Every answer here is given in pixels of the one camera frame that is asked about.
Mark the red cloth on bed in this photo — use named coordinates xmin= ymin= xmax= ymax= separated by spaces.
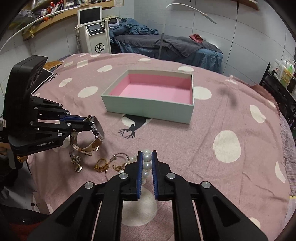
xmin=190 ymin=34 xmax=203 ymax=43

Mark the crumpled blue duvet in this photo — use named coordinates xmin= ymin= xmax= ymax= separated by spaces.
xmin=109 ymin=18 xmax=159 ymax=38

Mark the mint box pink lining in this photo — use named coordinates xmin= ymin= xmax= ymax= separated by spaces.
xmin=101 ymin=70 xmax=194 ymax=124

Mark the black metal trolley rack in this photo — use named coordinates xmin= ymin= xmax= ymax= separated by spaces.
xmin=259 ymin=63 xmax=295 ymax=132

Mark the grey towel on bed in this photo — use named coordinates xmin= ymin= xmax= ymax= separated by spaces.
xmin=161 ymin=36 xmax=203 ymax=57

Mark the rose gold bangle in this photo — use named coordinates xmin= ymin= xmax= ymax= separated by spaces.
xmin=105 ymin=152 xmax=130 ymax=181

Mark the silver gold pendant earring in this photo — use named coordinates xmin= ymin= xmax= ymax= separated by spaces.
xmin=69 ymin=151 xmax=82 ymax=173

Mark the white arc floor lamp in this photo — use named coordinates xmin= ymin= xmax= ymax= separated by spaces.
xmin=158 ymin=3 xmax=217 ymax=60

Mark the wooden wall shelf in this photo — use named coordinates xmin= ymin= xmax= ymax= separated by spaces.
xmin=22 ymin=1 xmax=114 ymax=41

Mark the blue massage bed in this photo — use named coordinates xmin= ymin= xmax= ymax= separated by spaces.
xmin=111 ymin=35 xmax=223 ymax=73

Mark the white beauty machine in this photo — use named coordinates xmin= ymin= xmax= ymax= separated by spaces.
xmin=75 ymin=6 xmax=111 ymax=54

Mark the pink polka dot blanket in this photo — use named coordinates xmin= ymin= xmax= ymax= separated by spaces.
xmin=28 ymin=54 xmax=295 ymax=240

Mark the white tablet device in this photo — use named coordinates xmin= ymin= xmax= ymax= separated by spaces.
xmin=31 ymin=68 xmax=54 ymax=95

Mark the gold chain link ring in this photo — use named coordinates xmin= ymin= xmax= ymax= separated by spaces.
xmin=93 ymin=158 xmax=110 ymax=173

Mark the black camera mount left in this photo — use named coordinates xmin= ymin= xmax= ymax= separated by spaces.
xmin=3 ymin=55 xmax=48 ymax=121

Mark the rose gold wristwatch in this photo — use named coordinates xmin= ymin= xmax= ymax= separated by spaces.
xmin=69 ymin=115 xmax=105 ymax=156

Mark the green bottle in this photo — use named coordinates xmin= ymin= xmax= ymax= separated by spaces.
xmin=287 ymin=60 xmax=295 ymax=76

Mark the white pearl bracelet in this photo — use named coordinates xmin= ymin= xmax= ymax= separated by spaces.
xmin=129 ymin=149 xmax=153 ymax=186

